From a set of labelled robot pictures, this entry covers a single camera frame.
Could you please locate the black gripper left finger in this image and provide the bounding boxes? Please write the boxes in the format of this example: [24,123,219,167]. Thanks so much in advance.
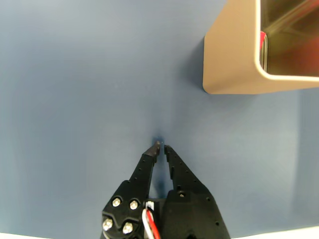
[101,140,161,239]

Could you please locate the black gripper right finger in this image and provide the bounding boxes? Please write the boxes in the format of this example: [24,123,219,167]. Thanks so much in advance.
[160,145,231,239]

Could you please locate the square metal tin container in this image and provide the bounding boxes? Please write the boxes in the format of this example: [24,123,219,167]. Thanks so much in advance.
[202,0,319,96]

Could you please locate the dark blue-grey mat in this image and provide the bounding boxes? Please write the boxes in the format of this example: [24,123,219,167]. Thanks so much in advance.
[0,0,319,237]

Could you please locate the white red servo wire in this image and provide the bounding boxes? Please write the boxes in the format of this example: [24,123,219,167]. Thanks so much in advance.
[141,202,161,239]

